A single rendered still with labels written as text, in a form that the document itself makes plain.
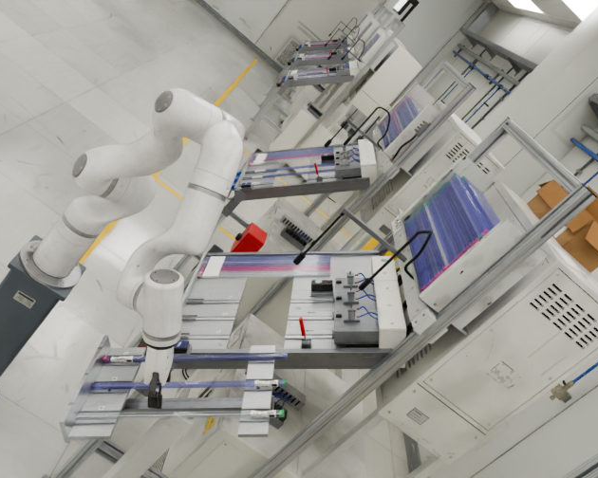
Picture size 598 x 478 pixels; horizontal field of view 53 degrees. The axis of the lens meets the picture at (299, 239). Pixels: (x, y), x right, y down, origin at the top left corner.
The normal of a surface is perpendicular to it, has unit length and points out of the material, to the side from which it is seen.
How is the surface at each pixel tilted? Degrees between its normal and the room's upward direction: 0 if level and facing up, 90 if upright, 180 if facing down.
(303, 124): 90
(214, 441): 90
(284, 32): 90
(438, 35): 90
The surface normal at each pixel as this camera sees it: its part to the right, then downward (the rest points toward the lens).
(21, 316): -0.02, 0.45
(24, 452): 0.64, -0.68
